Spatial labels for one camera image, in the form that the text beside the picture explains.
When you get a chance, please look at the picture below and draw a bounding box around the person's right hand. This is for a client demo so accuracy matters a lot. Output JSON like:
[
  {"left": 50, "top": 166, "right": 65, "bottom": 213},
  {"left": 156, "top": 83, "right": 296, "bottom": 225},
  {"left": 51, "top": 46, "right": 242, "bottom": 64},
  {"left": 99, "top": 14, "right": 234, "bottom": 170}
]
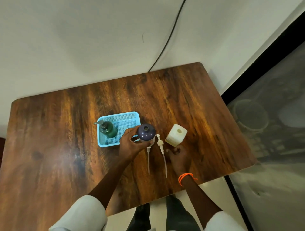
[{"left": 166, "top": 144, "right": 192, "bottom": 176}]

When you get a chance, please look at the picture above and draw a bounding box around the person's left hand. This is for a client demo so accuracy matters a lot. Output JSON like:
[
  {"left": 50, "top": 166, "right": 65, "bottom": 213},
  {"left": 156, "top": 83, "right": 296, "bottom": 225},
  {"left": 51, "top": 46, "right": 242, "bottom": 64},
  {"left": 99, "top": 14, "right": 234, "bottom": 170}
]
[{"left": 119, "top": 125, "right": 153, "bottom": 162}]

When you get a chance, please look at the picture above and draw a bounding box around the white pump head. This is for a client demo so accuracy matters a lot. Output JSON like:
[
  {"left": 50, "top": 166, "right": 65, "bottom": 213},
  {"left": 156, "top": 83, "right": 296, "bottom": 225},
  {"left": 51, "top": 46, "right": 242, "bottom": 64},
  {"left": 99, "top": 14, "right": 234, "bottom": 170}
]
[
  {"left": 146, "top": 142, "right": 153, "bottom": 174},
  {"left": 155, "top": 134, "right": 168, "bottom": 178}
]

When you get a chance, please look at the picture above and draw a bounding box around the small navy white pump bottle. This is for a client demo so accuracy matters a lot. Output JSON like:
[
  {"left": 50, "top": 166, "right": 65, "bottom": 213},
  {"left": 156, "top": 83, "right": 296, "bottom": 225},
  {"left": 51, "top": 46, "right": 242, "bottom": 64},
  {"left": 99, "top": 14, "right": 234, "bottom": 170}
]
[{"left": 137, "top": 123, "right": 157, "bottom": 147}]

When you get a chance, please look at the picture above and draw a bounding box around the large yellow soap bottle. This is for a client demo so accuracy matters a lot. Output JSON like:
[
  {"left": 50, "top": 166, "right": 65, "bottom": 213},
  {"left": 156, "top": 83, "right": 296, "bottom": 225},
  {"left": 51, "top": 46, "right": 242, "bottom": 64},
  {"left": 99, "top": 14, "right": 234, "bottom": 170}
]
[{"left": 165, "top": 123, "right": 188, "bottom": 148}]

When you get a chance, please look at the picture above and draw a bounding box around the small teal translucent bottle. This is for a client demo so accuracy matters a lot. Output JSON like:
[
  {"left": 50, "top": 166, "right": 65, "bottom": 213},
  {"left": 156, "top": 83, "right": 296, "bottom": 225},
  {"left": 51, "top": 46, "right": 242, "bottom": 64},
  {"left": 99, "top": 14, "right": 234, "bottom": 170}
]
[{"left": 99, "top": 121, "right": 118, "bottom": 138}]

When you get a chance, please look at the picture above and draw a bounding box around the person's left forearm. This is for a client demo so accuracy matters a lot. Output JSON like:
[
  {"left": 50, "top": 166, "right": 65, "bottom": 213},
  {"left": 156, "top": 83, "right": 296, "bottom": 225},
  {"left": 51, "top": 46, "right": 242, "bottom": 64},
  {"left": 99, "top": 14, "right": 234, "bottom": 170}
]
[{"left": 87, "top": 157, "right": 130, "bottom": 210}]

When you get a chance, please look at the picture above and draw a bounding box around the person's right forearm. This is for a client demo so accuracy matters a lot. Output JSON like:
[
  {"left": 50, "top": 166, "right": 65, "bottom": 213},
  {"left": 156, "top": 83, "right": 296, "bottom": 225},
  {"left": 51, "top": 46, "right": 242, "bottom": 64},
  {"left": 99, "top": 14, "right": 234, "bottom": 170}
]
[{"left": 181, "top": 175, "right": 223, "bottom": 225}]

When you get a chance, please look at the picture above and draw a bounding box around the person's right dark trouser leg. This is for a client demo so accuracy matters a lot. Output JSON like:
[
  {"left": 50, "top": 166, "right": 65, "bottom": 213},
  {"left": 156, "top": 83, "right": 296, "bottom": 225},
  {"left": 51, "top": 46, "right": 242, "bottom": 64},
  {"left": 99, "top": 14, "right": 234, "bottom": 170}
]
[{"left": 166, "top": 195, "right": 200, "bottom": 231}]

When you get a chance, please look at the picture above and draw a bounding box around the person's dark trouser leg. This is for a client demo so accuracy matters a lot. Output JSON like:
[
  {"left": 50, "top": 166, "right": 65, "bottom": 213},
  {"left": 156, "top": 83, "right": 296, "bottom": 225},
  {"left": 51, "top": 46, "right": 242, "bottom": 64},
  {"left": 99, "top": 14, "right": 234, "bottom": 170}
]
[
  {"left": 126, "top": 203, "right": 151, "bottom": 231},
  {"left": 166, "top": 195, "right": 200, "bottom": 231}
]

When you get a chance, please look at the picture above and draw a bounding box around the person's left dark trouser leg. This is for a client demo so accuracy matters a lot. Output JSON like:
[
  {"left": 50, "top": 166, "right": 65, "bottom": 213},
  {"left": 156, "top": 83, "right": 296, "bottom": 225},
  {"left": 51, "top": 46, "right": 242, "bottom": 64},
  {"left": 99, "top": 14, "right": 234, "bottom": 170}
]
[{"left": 126, "top": 203, "right": 151, "bottom": 231}]

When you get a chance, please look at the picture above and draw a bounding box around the person's right white sleeve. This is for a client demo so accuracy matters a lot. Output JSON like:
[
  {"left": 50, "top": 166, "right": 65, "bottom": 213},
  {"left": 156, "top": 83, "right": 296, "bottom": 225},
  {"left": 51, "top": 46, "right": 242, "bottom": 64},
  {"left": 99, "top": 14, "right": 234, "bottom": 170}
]
[{"left": 204, "top": 211, "right": 249, "bottom": 231}]

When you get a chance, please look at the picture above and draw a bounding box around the person's white sleeve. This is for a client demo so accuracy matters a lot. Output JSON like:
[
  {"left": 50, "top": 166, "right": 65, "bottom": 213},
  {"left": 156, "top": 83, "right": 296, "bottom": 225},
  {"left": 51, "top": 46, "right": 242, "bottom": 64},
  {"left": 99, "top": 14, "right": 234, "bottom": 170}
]
[
  {"left": 49, "top": 195, "right": 108, "bottom": 231},
  {"left": 204, "top": 211, "right": 249, "bottom": 231}
]

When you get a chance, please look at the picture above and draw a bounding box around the person's left white sleeve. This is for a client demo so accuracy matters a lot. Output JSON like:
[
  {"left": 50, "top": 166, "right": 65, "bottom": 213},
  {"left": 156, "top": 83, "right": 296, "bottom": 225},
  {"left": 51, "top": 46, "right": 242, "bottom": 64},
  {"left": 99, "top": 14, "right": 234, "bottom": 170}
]
[{"left": 49, "top": 195, "right": 108, "bottom": 231}]

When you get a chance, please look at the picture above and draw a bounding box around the blue plastic mesh basket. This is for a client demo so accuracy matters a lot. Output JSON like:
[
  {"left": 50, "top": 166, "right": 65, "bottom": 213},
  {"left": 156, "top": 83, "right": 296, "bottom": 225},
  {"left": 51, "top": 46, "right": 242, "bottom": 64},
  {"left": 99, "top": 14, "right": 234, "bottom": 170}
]
[{"left": 97, "top": 111, "right": 141, "bottom": 148}]

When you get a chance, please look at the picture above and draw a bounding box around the maroon upholstered seat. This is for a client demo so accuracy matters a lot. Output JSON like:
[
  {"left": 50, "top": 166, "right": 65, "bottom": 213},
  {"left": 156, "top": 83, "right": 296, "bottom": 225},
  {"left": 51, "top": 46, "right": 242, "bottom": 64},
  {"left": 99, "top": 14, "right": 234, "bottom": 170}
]
[{"left": 0, "top": 137, "right": 6, "bottom": 167}]

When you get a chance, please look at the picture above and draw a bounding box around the orange beaded bracelet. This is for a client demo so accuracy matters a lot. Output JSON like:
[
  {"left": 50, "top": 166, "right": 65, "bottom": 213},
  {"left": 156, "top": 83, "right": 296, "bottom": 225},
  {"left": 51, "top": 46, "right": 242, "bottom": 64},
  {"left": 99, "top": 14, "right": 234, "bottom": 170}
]
[{"left": 178, "top": 173, "right": 198, "bottom": 187}]

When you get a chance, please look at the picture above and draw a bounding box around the black door frame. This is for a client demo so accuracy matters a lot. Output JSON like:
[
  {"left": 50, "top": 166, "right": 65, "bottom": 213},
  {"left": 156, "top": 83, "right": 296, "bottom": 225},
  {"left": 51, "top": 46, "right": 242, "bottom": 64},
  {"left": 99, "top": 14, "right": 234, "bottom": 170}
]
[{"left": 221, "top": 10, "right": 305, "bottom": 231}]

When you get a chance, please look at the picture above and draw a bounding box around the long black wall cable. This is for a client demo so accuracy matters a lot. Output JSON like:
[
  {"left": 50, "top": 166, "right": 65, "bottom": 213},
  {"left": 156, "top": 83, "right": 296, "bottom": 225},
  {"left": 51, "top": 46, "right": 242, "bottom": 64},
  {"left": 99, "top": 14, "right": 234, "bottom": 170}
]
[{"left": 147, "top": 0, "right": 187, "bottom": 73}]

